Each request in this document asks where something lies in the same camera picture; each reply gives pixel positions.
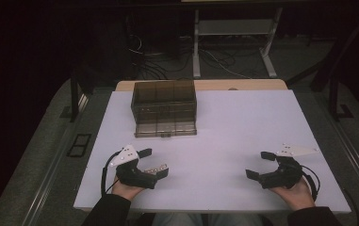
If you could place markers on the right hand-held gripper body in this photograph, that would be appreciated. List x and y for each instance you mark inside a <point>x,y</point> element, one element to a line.
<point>283,175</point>

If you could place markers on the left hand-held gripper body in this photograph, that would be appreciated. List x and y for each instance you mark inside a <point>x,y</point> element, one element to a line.
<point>133,176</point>

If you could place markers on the transparent brown plastic organizer box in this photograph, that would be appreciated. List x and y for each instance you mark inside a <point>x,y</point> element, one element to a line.
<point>164,108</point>

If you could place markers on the person's left hand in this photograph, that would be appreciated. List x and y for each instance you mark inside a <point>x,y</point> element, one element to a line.
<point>126,191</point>

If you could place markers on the person's right hand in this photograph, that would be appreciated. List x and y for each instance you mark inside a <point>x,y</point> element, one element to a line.
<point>298,196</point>

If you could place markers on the black metal stand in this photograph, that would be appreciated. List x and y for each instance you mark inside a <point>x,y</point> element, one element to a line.
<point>334,100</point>
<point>74,97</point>

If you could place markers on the black diagonal bar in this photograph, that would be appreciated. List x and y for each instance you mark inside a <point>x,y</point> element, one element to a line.
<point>331,59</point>

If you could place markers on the black rectangular floor frame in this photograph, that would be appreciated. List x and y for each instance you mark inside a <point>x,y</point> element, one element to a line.
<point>79,145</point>

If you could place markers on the aluminium floor rail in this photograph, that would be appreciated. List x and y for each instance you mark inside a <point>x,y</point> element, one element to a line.
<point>354,157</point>
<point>46,185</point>

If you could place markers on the white metal stand frame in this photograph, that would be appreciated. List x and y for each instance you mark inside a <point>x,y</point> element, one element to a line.
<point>235,27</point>

